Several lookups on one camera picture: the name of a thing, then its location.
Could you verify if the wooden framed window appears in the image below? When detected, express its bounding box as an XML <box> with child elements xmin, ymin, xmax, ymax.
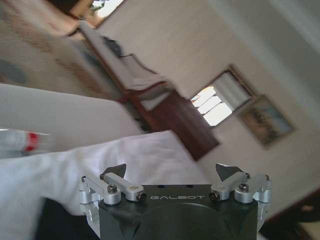
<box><xmin>87</xmin><ymin>0</ymin><xmax>126</xmax><ymax>29</ymax></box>

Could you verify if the patterned beige rug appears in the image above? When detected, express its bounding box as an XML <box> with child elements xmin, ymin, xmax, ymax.
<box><xmin>0</xmin><ymin>0</ymin><xmax>127</xmax><ymax>102</ymax></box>

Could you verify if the framed landscape painting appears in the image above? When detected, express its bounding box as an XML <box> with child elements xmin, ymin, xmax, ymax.
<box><xmin>236</xmin><ymin>94</ymin><xmax>296</xmax><ymax>151</ymax></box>

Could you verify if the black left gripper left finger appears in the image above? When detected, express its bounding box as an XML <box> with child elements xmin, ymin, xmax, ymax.
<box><xmin>79</xmin><ymin>163</ymin><xmax>148</xmax><ymax>206</ymax></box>

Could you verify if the white bed mattress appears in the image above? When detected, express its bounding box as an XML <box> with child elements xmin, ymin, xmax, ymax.
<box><xmin>0</xmin><ymin>83</ymin><xmax>144</xmax><ymax>154</ymax></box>

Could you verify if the dark clothes pile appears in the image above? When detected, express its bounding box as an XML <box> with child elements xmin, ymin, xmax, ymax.
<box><xmin>100</xmin><ymin>35</ymin><xmax>124</xmax><ymax>58</ymax></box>

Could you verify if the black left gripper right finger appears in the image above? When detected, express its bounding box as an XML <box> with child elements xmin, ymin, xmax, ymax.
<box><xmin>209</xmin><ymin>162</ymin><xmax>273</xmax><ymax>205</ymax></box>

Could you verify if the dark red wooden cabinet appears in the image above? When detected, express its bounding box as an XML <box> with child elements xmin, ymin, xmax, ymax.
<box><xmin>136</xmin><ymin>89</ymin><xmax>221</xmax><ymax>162</ymax></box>

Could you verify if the white garment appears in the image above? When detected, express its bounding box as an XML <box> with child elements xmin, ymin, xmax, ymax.
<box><xmin>0</xmin><ymin>129</ymin><xmax>211</xmax><ymax>240</ymax></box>

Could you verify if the wooden framed wall mirror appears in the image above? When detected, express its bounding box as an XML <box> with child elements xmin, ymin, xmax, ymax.
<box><xmin>189</xmin><ymin>63</ymin><xmax>258</xmax><ymax>129</ymax></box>

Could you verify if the clear bottle with red band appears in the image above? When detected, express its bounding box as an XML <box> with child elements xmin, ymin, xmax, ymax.
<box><xmin>0</xmin><ymin>129</ymin><xmax>54</xmax><ymax>152</ymax></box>

